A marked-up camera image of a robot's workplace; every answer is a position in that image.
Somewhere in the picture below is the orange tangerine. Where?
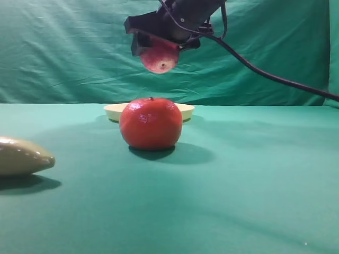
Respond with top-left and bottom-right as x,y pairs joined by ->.
119,97 -> 183,150

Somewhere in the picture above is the black cable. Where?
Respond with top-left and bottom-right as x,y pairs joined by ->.
158,0 -> 339,102

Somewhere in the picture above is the red apple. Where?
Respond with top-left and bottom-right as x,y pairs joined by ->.
139,40 -> 180,74

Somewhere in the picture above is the yellow banana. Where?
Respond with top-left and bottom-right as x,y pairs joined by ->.
1,136 -> 56,177

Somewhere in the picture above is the dark blue left gripper finger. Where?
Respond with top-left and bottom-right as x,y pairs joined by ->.
131,33 -> 153,57

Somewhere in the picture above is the yellow oval plate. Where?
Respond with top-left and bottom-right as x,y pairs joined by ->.
103,103 -> 195,122

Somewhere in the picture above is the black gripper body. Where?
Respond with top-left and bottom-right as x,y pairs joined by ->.
124,0 -> 225,50

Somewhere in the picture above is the green backdrop cloth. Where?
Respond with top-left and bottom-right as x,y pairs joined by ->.
1,1 -> 338,107

